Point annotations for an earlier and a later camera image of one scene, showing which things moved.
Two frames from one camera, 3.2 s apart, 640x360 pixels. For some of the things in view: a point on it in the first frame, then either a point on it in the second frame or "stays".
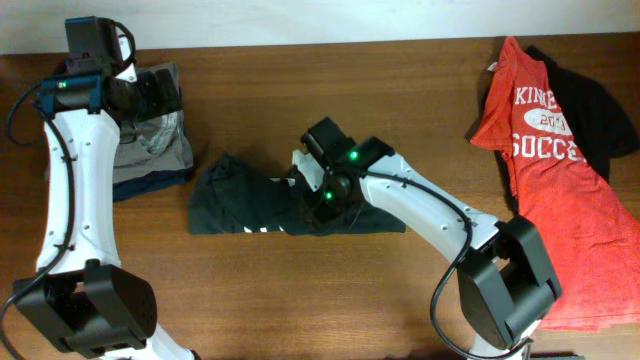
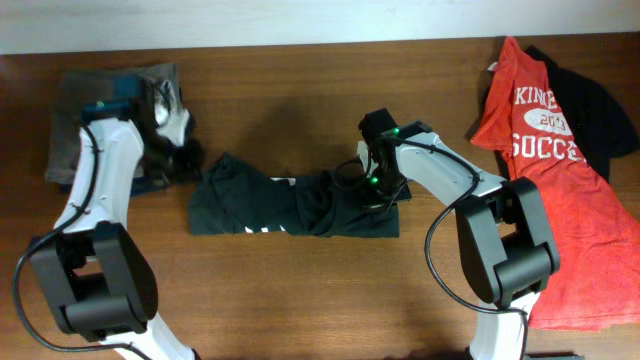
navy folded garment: (153, 179) stays
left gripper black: (156, 103) → (188, 167)
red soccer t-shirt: (591, 237) stays
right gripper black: (321, 214) → (369, 201)
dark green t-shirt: (229, 196) stays
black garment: (600, 130) stays
